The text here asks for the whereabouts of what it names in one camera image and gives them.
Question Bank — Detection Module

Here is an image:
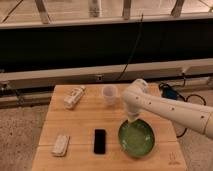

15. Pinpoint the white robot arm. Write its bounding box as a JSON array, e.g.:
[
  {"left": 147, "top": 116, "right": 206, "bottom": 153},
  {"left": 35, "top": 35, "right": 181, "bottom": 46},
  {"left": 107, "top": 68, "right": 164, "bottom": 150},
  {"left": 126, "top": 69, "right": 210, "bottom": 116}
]
[{"left": 122, "top": 79, "right": 213, "bottom": 139}]

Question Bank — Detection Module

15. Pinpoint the black smartphone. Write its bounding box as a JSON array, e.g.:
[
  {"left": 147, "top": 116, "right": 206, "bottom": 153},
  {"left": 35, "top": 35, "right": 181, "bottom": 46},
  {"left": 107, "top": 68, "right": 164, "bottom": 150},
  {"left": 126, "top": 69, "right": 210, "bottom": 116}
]
[{"left": 94, "top": 129, "right": 106, "bottom": 154}]

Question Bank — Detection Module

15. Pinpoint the green ceramic bowl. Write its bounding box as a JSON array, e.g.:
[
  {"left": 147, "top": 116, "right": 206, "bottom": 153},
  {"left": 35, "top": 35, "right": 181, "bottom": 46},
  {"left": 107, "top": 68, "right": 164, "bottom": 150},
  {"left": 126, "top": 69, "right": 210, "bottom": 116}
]
[{"left": 118, "top": 119, "right": 155, "bottom": 158}]

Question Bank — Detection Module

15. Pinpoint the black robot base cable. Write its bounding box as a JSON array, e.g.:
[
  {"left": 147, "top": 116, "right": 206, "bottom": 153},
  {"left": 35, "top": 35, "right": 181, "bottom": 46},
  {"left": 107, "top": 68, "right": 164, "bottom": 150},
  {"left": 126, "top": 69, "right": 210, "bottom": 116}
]
[{"left": 158, "top": 81, "right": 207, "bottom": 139}]

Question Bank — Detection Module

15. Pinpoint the translucent plastic cup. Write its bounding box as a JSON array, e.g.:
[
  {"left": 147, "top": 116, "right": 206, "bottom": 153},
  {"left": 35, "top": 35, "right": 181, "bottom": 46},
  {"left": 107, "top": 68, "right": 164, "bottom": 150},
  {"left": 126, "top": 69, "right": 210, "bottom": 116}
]
[{"left": 101, "top": 84, "right": 118, "bottom": 105}]

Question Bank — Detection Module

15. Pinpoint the blue black device on floor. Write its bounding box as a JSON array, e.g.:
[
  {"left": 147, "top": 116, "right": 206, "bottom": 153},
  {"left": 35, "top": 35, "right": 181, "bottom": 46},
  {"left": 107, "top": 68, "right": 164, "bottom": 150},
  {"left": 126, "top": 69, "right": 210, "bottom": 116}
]
[{"left": 163, "top": 88, "right": 177, "bottom": 100}]

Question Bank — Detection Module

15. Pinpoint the black hanging cable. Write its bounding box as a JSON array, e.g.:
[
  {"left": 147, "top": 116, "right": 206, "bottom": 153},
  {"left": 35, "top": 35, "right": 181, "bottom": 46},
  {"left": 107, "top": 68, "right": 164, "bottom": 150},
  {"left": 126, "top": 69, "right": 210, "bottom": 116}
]
[{"left": 113, "top": 13, "right": 145, "bottom": 83}]

